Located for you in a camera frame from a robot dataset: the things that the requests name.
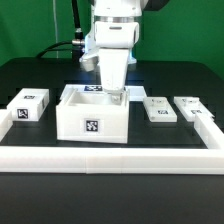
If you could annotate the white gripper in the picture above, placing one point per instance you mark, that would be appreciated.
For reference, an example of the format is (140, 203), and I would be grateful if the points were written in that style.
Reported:
(113, 69)

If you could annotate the white cabinet body box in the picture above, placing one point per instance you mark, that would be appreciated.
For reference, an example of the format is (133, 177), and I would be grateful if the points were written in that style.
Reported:
(92, 117)

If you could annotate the white cabinet door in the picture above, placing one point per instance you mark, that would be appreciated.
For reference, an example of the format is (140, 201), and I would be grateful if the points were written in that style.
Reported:
(159, 110)
(190, 106)

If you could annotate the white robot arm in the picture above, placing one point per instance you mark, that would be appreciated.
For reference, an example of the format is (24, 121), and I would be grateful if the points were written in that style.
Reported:
(114, 32)

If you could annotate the small white cabinet top block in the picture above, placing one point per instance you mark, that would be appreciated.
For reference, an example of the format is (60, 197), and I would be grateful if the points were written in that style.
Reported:
(29, 104)

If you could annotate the white marker sheet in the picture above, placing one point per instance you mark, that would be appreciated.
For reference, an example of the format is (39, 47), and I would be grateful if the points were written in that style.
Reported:
(136, 93)

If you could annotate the white U-shaped fence frame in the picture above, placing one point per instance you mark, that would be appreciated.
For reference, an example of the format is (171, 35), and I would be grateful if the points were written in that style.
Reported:
(106, 160)

